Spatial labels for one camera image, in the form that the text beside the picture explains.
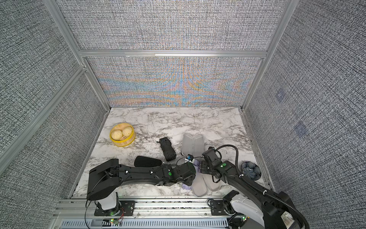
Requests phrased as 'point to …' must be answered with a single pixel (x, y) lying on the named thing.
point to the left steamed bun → (116, 134)
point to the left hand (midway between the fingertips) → (195, 176)
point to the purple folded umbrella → (184, 186)
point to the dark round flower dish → (251, 170)
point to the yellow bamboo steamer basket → (122, 134)
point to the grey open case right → (202, 183)
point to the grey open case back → (193, 145)
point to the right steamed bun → (127, 131)
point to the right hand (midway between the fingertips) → (204, 163)
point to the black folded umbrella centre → (169, 153)
